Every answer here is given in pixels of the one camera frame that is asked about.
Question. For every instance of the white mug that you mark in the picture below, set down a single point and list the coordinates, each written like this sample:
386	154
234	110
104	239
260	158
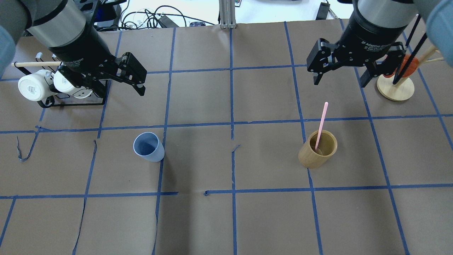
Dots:
36	86
64	86

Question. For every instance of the pink chopstick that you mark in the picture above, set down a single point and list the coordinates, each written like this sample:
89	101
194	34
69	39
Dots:
321	123

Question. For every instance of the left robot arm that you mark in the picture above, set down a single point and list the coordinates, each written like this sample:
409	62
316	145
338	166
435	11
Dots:
63	29

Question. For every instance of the bamboo cylinder holder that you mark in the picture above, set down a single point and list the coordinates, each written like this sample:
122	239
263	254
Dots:
318	149

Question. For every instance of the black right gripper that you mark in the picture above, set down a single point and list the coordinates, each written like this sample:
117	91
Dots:
368	38

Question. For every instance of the white mug inner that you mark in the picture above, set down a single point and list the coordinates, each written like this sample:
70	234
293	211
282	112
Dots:
64	86

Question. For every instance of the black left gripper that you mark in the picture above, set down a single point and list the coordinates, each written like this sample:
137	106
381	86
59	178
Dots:
84	50

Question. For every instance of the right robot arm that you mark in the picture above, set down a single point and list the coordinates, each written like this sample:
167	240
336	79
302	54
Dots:
437	16

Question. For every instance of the light blue plastic cup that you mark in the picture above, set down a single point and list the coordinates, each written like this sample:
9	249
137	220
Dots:
147	145

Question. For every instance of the wooden rack dowel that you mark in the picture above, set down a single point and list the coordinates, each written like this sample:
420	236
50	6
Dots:
36	64

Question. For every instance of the white mug outer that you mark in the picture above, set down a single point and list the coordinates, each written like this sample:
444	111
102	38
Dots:
36	86

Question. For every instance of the aluminium frame post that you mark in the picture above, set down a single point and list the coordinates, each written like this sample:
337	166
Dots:
227	14

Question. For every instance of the round wooden stand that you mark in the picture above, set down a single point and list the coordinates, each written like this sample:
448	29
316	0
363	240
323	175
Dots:
404	88

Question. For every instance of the black power adapter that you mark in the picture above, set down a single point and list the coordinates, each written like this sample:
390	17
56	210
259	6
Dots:
108	13

